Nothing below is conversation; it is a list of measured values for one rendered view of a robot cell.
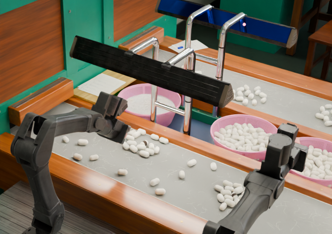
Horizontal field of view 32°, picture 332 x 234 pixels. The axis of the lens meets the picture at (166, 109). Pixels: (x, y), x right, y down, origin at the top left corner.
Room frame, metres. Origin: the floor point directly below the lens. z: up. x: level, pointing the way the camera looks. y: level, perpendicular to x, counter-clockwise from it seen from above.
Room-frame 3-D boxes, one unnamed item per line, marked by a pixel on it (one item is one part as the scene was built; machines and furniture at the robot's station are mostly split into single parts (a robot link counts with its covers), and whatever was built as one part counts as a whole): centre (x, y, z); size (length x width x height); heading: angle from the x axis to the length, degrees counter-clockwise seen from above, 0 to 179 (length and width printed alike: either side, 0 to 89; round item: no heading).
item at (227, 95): (1.73, 0.07, 1.08); 0.62 x 0.08 x 0.07; 59
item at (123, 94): (2.05, 0.07, 0.72); 0.27 x 0.27 x 0.10
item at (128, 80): (2.17, 0.26, 0.77); 0.33 x 0.15 x 0.01; 149
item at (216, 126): (1.83, -0.31, 0.72); 0.27 x 0.27 x 0.10
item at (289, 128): (1.23, -0.32, 1.13); 0.07 x 0.06 x 0.11; 61
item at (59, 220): (1.29, 0.34, 0.77); 0.09 x 0.06 x 0.06; 60
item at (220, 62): (2.14, -0.18, 0.90); 0.20 x 0.19 x 0.45; 59
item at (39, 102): (1.90, 0.48, 0.83); 0.30 x 0.06 x 0.07; 149
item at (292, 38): (2.21, -0.22, 1.08); 0.62 x 0.08 x 0.07; 59
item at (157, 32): (2.48, 0.13, 0.83); 0.30 x 0.06 x 0.07; 149
